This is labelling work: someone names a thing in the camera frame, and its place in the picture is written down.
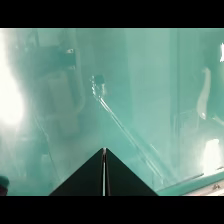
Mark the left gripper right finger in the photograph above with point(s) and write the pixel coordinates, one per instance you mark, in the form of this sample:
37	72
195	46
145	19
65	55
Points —
123	180

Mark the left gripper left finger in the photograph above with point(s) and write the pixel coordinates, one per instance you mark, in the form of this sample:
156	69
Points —
86	180

